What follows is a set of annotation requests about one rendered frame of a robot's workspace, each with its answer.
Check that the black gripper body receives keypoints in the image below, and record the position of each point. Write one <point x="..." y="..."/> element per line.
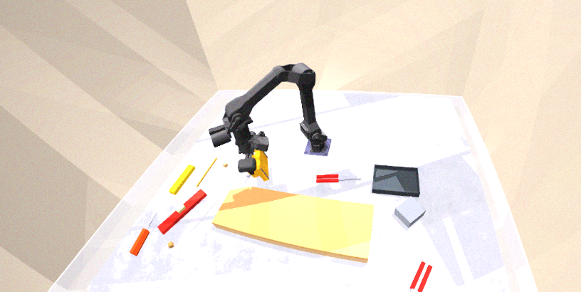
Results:
<point x="249" y="163"/>

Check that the cream floor panel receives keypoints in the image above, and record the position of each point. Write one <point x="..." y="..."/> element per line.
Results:
<point x="315" y="225"/>

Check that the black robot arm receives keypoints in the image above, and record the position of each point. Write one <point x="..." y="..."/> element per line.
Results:
<point x="236" y="117"/>

